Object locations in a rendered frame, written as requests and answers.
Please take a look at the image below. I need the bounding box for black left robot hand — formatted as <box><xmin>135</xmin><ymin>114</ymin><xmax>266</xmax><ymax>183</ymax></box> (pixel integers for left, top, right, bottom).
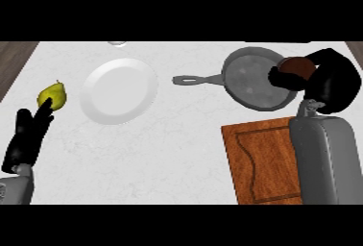
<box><xmin>0</xmin><ymin>97</ymin><xmax>55</xmax><ymax>175</ymax></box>

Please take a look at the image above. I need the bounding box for brown cupcake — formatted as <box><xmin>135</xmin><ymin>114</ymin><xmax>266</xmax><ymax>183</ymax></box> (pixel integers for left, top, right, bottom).
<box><xmin>276</xmin><ymin>57</ymin><xmax>318</xmax><ymax>81</ymax></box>

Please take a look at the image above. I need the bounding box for white plate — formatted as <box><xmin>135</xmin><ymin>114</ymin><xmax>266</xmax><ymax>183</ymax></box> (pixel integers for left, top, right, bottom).
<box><xmin>79</xmin><ymin>58</ymin><xmax>161</xmax><ymax>126</ymax></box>

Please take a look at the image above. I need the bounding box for yellow-green pear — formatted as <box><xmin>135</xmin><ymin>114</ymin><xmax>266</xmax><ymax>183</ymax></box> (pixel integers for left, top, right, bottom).
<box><xmin>37</xmin><ymin>80</ymin><xmax>68</xmax><ymax>111</ymax></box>

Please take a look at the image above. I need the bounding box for grey frying pan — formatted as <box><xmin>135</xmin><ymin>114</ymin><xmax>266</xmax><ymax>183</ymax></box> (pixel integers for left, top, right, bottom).
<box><xmin>171</xmin><ymin>46</ymin><xmax>301</xmax><ymax>112</ymax></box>

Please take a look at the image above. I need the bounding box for brown wooden cutting board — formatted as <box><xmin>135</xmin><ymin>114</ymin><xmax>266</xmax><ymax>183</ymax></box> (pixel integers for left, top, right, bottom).
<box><xmin>220</xmin><ymin>116</ymin><xmax>304</xmax><ymax>206</ymax></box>

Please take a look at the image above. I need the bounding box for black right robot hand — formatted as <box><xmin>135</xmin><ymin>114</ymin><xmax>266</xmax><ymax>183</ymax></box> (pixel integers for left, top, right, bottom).
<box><xmin>267</xmin><ymin>47</ymin><xmax>363</xmax><ymax>115</ymax></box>

